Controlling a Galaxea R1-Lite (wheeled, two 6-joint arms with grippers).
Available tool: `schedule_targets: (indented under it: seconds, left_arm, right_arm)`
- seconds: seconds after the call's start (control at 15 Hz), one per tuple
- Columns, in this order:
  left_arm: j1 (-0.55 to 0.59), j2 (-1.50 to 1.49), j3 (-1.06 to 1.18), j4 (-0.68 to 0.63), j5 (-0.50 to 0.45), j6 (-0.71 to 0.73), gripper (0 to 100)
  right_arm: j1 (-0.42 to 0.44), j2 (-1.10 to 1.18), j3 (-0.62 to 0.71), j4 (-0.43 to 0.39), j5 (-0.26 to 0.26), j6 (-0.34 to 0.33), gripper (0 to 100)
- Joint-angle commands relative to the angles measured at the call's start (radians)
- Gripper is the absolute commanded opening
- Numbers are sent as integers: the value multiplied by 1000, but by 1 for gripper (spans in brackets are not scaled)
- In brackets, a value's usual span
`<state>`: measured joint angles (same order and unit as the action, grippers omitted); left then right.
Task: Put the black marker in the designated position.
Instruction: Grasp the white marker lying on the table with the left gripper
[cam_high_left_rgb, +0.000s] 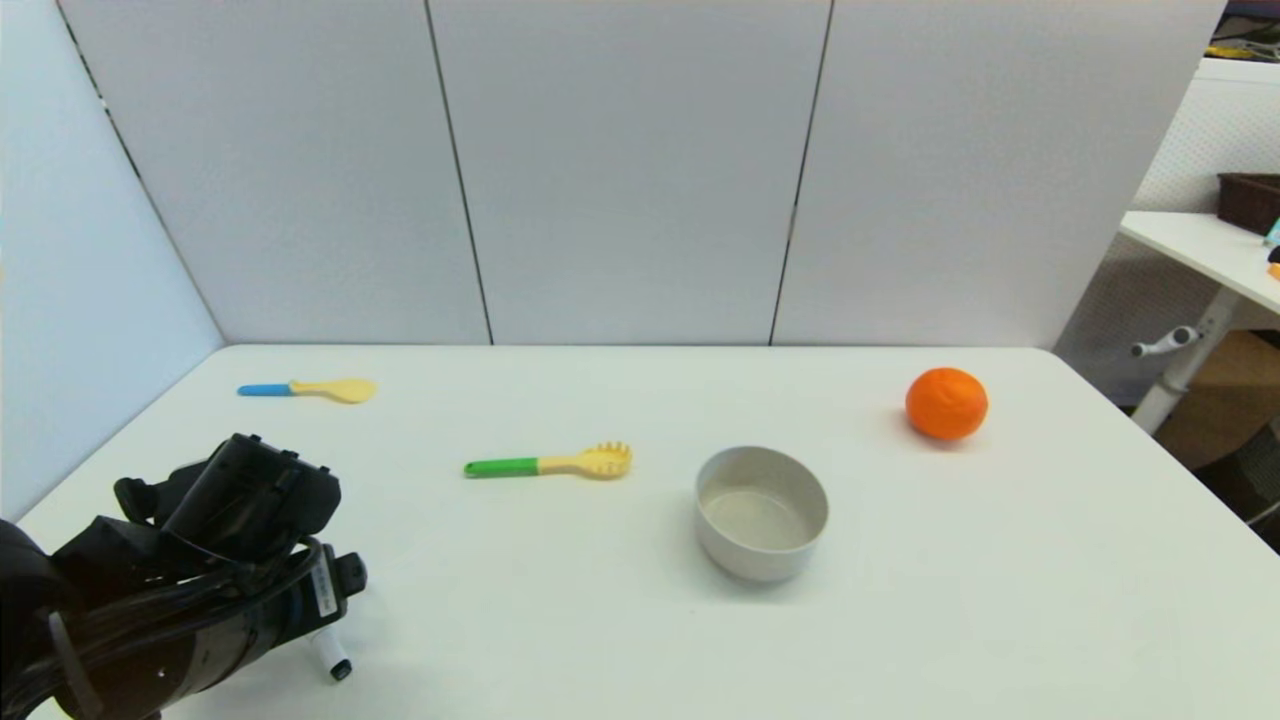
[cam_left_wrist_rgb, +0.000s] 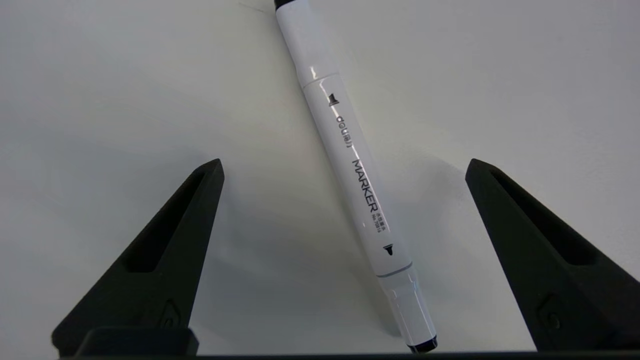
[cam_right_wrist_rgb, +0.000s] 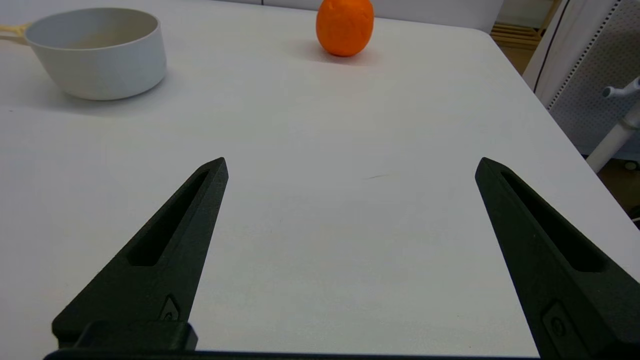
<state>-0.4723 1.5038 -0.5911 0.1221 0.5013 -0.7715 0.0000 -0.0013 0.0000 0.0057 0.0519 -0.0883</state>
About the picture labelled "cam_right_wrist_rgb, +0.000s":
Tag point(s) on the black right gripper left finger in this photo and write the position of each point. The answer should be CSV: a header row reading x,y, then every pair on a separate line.
x,y
165,250

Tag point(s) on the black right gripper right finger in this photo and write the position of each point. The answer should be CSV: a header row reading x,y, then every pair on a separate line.
x,y
560,260

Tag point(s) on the white side table leg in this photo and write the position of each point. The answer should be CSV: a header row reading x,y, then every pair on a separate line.
x,y
612,142

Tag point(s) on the grey round bowl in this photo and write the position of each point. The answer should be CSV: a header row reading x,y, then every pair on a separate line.
x,y
100,70

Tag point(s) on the white perforated panel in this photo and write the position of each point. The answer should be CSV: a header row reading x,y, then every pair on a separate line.
x,y
595,60

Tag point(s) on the light wooden slatted crate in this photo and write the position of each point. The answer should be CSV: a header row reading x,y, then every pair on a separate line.
x,y
520,30

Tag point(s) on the orange fruit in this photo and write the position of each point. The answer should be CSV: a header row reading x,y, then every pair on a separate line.
x,y
345,27

